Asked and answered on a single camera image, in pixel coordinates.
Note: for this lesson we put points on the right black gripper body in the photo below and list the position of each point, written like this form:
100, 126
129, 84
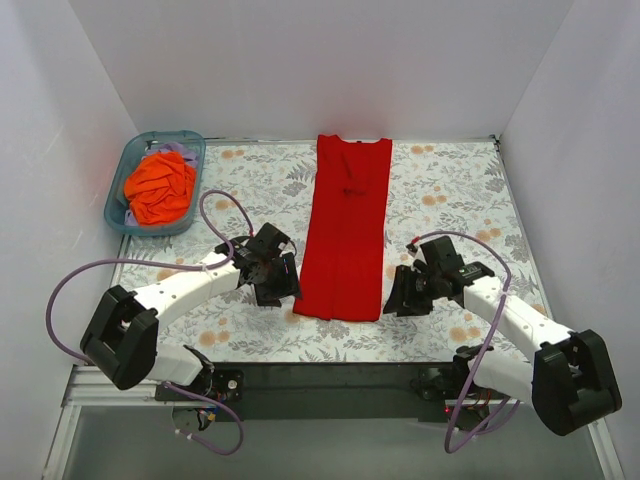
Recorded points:
407, 291

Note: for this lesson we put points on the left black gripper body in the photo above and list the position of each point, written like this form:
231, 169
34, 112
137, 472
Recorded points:
279, 278

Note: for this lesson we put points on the red t shirt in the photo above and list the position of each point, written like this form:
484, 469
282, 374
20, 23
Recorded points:
341, 276

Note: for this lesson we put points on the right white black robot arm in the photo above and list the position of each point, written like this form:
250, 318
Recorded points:
565, 375

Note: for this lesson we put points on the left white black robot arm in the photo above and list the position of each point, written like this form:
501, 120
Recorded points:
122, 337

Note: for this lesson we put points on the floral table mat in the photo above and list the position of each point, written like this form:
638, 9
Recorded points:
460, 187

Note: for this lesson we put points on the orange t shirt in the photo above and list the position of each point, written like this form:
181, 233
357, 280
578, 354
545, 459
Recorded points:
160, 187

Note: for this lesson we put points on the teal plastic bin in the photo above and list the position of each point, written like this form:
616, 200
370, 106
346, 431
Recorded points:
117, 212

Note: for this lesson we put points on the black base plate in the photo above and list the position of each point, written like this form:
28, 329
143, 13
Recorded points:
330, 390

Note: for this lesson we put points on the aluminium frame rail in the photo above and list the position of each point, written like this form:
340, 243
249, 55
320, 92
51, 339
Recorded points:
143, 433

